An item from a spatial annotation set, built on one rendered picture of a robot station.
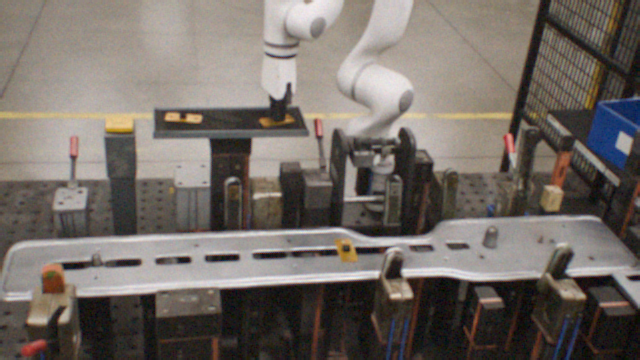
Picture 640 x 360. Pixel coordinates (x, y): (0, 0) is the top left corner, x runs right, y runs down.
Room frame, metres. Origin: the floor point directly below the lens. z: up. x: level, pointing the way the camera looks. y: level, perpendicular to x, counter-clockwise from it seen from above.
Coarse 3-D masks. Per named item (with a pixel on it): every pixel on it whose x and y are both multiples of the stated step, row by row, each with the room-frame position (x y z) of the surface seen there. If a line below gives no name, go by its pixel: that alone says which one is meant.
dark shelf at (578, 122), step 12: (552, 120) 2.10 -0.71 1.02; (564, 120) 2.07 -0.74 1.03; (576, 120) 2.08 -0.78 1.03; (588, 120) 2.09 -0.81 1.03; (564, 132) 2.02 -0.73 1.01; (576, 132) 1.99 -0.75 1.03; (588, 132) 2.00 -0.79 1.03; (576, 144) 1.95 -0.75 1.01; (588, 156) 1.88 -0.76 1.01; (600, 156) 1.85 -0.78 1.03; (600, 168) 1.82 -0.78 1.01; (612, 168) 1.78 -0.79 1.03; (612, 180) 1.76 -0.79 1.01; (636, 204) 1.64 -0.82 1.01
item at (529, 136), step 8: (528, 128) 1.60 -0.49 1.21; (536, 128) 1.60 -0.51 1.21; (520, 136) 1.60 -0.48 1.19; (528, 136) 1.59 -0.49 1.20; (536, 136) 1.56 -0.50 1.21; (520, 144) 1.59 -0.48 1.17; (528, 144) 1.59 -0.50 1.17; (536, 144) 1.59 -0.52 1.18; (520, 152) 1.58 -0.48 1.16; (528, 152) 1.59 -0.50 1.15; (520, 160) 1.57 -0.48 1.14; (528, 160) 1.59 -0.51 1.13; (520, 168) 1.57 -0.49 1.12; (528, 168) 1.58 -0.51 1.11; (520, 176) 1.57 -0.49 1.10; (528, 176) 1.58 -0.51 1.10; (528, 184) 1.57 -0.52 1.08; (528, 192) 1.57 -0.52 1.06
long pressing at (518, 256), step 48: (48, 240) 1.27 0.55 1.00; (96, 240) 1.29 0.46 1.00; (144, 240) 1.31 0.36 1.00; (192, 240) 1.32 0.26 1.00; (240, 240) 1.34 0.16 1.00; (384, 240) 1.38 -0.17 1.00; (432, 240) 1.40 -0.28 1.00; (480, 240) 1.42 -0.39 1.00; (528, 240) 1.44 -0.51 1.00; (576, 240) 1.46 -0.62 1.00; (0, 288) 1.12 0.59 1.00; (96, 288) 1.14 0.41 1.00; (144, 288) 1.15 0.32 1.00
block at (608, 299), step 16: (592, 288) 1.31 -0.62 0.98; (608, 288) 1.31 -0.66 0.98; (592, 304) 1.28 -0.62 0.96; (608, 304) 1.26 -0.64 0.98; (624, 304) 1.26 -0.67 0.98; (592, 320) 1.26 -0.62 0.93; (608, 320) 1.22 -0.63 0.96; (624, 320) 1.23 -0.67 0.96; (592, 336) 1.25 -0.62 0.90; (608, 336) 1.23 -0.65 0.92; (624, 336) 1.23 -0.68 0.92; (576, 352) 1.29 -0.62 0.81; (592, 352) 1.24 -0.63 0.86; (608, 352) 1.24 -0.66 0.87
